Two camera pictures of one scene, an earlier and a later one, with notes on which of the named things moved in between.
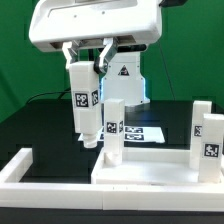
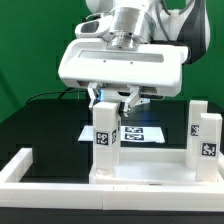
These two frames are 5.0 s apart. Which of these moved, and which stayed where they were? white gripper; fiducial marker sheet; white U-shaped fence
Moved: white gripper
Stayed: fiducial marker sheet; white U-shaped fence
